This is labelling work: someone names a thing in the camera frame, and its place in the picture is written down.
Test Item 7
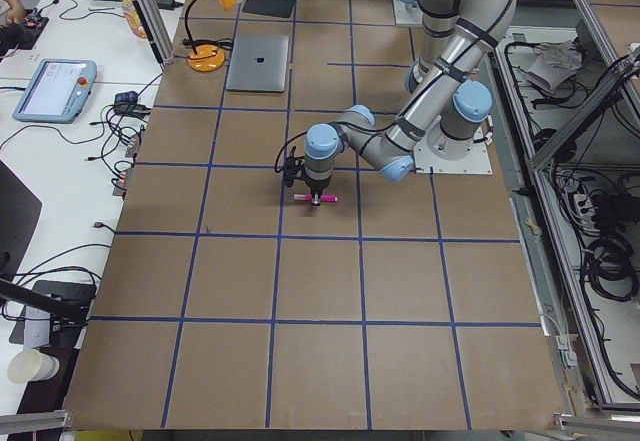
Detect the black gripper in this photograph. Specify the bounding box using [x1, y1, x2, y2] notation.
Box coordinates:
[283, 155, 334, 206]

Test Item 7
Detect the silver closed laptop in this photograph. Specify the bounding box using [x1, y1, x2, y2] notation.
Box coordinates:
[226, 34, 289, 93]

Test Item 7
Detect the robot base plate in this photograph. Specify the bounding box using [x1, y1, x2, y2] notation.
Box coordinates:
[414, 124, 493, 175]
[392, 0, 422, 28]

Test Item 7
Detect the black power adapter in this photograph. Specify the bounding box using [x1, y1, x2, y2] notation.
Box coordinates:
[155, 0, 183, 10]

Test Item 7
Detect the white paper cup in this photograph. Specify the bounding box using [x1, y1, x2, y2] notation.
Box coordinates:
[7, 349, 60, 384]

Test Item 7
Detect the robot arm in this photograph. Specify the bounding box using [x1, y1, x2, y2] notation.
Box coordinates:
[274, 0, 516, 205]

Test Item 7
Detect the orange desk lamp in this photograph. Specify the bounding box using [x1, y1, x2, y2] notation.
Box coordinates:
[183, 0, 243, 73]

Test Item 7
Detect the person's forearm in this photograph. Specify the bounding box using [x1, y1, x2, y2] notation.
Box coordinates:
[2, 0, 26, 23]

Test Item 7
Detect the aluminium frame post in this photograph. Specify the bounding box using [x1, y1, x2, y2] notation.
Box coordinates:
[132, 0, 174, 66]

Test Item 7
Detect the black mousepad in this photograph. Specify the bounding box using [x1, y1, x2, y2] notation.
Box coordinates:
[242, 0, 296, 18]

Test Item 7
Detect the pink marker pen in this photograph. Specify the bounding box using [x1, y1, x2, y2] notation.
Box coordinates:
[293, 193, 339, 203]

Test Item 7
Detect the orange drink bottle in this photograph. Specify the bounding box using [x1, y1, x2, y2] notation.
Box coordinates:
[122, 0, 147, 39]

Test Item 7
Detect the near teach pendant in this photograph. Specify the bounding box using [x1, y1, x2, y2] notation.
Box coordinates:
[12, 58, 97, 124]

